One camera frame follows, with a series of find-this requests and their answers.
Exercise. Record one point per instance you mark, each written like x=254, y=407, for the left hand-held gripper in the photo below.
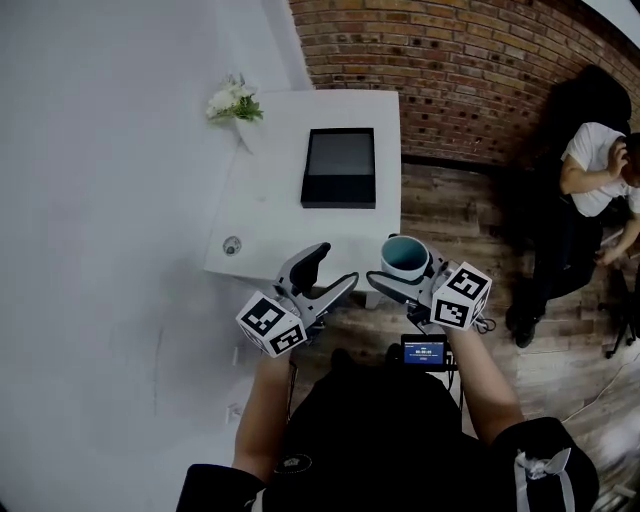
x=270, y=322

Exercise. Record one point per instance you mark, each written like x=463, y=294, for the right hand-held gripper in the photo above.
x=460, y=297

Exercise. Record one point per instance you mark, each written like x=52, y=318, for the white cup with teal inside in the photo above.
x=405, y=260

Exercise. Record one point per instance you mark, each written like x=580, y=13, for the black box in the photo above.
x=340, y=170

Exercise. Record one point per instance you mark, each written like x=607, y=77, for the person's right forearm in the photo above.
x=487, y=390

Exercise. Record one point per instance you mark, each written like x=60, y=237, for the person's left forearm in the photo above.
x=262, y=415

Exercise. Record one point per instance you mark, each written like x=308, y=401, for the small black monitor screen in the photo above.
x=424, y=352

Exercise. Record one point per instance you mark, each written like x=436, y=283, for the round metal table grommet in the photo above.
x=231, y=246

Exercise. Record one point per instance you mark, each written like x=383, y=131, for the white table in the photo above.
x=270, y=200

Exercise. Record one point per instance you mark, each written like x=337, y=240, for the person's black shirt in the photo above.
x=375, y=440

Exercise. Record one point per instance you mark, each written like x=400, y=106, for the white vase with flowers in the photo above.
x=235, y=105

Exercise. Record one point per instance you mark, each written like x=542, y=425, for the black tripod stand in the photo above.
x=625, y=320

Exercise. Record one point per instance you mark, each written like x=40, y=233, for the white fabric bow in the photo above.
x=537, y=467

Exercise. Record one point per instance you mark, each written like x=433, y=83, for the white wall socket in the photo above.
x=234, y=411

